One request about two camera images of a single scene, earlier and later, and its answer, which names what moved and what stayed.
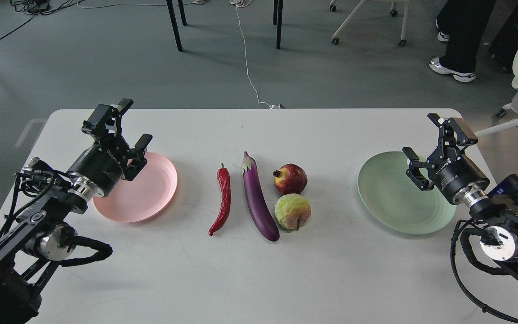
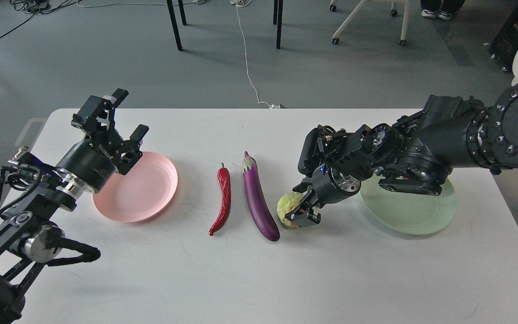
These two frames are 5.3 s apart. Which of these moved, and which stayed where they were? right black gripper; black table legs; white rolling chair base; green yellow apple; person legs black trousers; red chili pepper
Moved: person legs black trousers; right black gripper
Stayed: red chili pepper; green yellow apple; white rolling chair base; black table legs
